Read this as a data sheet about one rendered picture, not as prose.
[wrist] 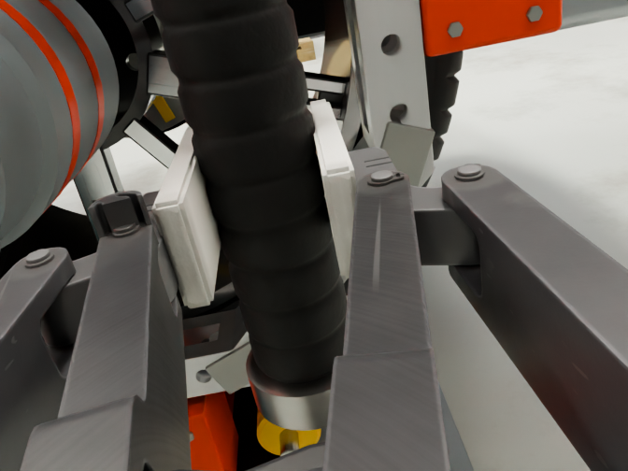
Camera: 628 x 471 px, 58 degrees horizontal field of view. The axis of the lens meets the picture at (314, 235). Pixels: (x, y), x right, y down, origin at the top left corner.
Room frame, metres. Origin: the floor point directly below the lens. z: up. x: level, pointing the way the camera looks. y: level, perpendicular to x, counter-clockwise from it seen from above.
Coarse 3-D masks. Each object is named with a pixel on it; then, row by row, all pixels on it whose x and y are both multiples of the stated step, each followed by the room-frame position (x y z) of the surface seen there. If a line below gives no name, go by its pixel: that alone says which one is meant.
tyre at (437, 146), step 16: (432, 64) 0.45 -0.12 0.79; (448, 64) 0.45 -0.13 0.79; (432, 80) 0.45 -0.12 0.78; (448, 80) 0.45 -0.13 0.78; (432, 96) 0.45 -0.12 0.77; (448, 96) 0.45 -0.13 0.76; (432, 112) 0.45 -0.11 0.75; (448, 112) 0.46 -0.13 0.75; (432, 128) 0.45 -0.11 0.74; (448, 128) 0.46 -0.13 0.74; (224, 304) 0.46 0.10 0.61
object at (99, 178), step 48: (96, 0) 0.52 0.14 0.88; (144, 0) 0.47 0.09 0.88; (336, 0) 0.53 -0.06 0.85; (144, 48) 0.48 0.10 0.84; (336, 48) 0.55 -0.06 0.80; (144, 96) 0.48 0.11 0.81; (336, 96) 0.48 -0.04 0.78; (144, 144) 0.48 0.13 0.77; (96, 192) 0.48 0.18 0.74; (48, 240) 0.60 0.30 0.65; (96, 240) 0.48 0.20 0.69
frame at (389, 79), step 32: (352, 0) 0.37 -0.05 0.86; (384, 0) 0.37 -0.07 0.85; (416, 0) 0.37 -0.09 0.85; (352, 32) 0.41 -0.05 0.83; (384, 32) 0.37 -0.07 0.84; (416, 32) 0.37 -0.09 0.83; (384, 64) 0.37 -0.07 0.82; (416, 64) 0.37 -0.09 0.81; (384, 96) 0.37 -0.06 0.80; (416, 96) 0.37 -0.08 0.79; (384, 128) 0.37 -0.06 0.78; (416, 128) 0.36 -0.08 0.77; (416, 160) 0.36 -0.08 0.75; (192, 320) 0.43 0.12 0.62; (224, 320) 0.42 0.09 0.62; (192, 352) 0.38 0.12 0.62; (224, 352) 0.37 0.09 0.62; (192, 384) 0.37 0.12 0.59; (224, 384) 0.37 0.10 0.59
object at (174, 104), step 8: (160, 24) 0.79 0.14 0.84; (160, 32) 0.79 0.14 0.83; (136, 56) 0.79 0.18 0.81; (136, 64) 0.79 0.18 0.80; (152, 104) 0.83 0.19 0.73; (168, 104) 0.83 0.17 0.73; (176, 104) 0.83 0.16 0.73; (152, 112) 0.83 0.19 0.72; (176, 112) 0.83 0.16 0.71; (152, 120) 0.83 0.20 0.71; (160, 120) 0.83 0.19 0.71; (176, 120) 0.83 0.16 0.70; (160, 128) 0.83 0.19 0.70
